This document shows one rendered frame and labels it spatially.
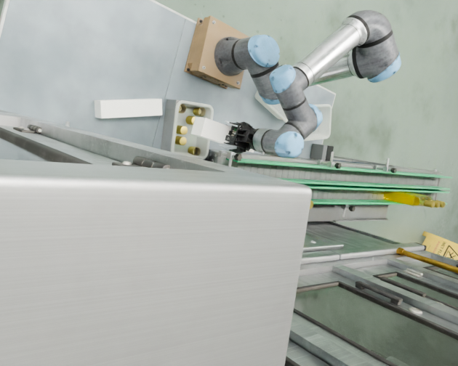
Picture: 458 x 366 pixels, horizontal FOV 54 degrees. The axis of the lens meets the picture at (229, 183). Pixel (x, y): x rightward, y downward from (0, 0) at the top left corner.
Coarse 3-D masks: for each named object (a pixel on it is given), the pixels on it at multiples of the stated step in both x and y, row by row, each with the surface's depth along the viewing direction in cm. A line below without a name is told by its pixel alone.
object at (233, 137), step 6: (234, 126) 144; (246, 126) 143; (234, 132) 144; (240, 132) 142; (246, 132) 137; (252, 132) 137; (228, 138) 144; (234, 138) 141; (240, 138) 142; (246, 138) 137; (252, 138) 141; (228, 144) 145; (234, 144) 141; (240, 144) 143; (246, 144) 144; (252, 144) 138
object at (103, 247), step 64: (0, 128) 69; (64, 128) 66; (0, 192) 20; (64, 192) 21; (128, 192) 23; (192, 192) 26; (256, 192) 29; (0, 256) 20; (64, 256) 22; (128, 256) 24; (192, 256) 27; (256, 256) 30; (0, 320) 21; (64, 320) 22; (128, 320) 25; (192, 320) 27; (256, 320) 31
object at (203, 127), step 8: (200, 120) 150; (208, 120) 148; (200, 128) 149; (208, 128) 149; (216, 128) 151; (224, 128) 153; (200, 136) 150; (208, 136) 149; (216, 136) 151; (224, 136) 153
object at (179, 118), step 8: (184, 104) 175; (192, 104) 175; (200, 104) 177; (176, 112) 171; (192, 112) 184; (208, 112) 182; (176, 120) 172; (184, 120) 182; (176, 128) 173; (192, 128) 185; (184, 136) 184; (192, 136) 186; (192, 144) 187; (200, 144) 186; (208, 144) 183; (176, 152) 180; (184, 152) 185; (200, 152) 186; (208, 152) 184
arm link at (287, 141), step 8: (288, 128) 130; (264, 136) 133; (272, 136) 131; (280, 136) 128; (288, 136) 126; (296, 136) 127; (264, 144) 133; (272, 144) 130; (280, 144) 127; (288, 144) 126; (296, 144) 127; (272, 152) 132; (280, 152) 129; (288, 152) 127; (296, 152) 128
